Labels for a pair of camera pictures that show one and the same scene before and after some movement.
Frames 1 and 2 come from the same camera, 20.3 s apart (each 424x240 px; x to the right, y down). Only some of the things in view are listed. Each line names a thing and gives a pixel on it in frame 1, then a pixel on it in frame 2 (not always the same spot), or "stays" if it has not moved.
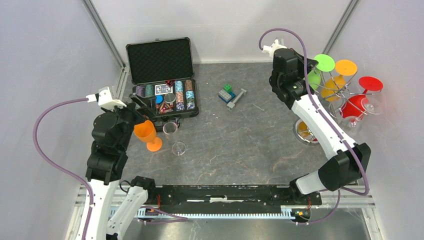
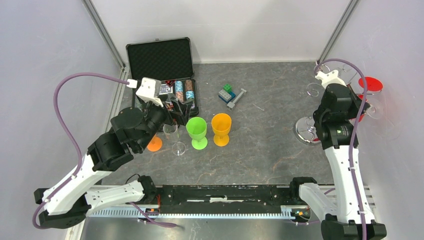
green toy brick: [227, 88] stays
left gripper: [131, 107] to [177, 116]
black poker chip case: [162, 72] stays
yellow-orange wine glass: [332, 86] to [221, 124]
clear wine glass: [170, 130] stays
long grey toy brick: [230, 105] stays
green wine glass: [326, 63] to [197, 126]
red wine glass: [355, 106] stays
